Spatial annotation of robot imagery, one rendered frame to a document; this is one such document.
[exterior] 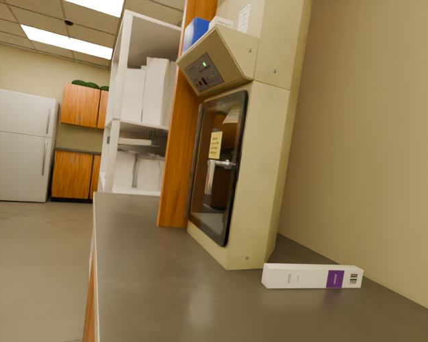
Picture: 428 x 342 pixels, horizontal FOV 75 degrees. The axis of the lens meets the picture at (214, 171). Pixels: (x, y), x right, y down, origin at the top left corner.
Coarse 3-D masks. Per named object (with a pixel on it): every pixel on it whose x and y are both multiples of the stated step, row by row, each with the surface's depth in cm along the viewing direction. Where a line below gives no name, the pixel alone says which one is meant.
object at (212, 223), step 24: (240, 96) 69; (216, 120) 81; (240, 120) 67; (240, 144) 68; (216, 168) 78; (192, 192) 93; (216, 192) 76; (192, 216) 91; (216, 216) 74; (216, 240) 73
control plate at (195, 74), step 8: (200, 56) 75; (208, 56) 72; (192, 64) 82; (200, 64) 78; (208, 64) 74; (192, 72) 85; (200, 72) 81; (208, 72) 77; (216, 72) 74; (192, 80) 89; (200, 80) 84; (208, 80) 80; (216, 80) 77; (200, 88) 88; (208, 88) 84
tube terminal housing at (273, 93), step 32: (256, 0) 69; (288, 0) 68; (256, 32) 68; (288, 32) 69; (256, 64) 66; (288, 64) 70; (256, 96) 67; (288, 96) 71; (256, 128) 68; (288, 128) 79; (256, 160) 69; (256, 192) 70; (192, 224) 93; (256, 224) 71; (224, 256) 70; (256, 256) 72
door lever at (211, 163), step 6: (210, 162) 69; (216, 162) 70; (222, 162) 71; (228, 162) 71; (210, 168) 69; (210, 174) 69; (210, 180) 70; (210, 186) 70; (204, 192) 70; (210, 192) 70
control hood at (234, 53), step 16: (208, 32) 65; (224, 32) 62; (240, 32) 64; (192, 48) 76; (208, 48) 69; (224, 48) 64; (240, 48) 64; (256, 48) 66; (224, 64) 68; (240, 64) 65; (224, 80) 73; (240, 80) 68
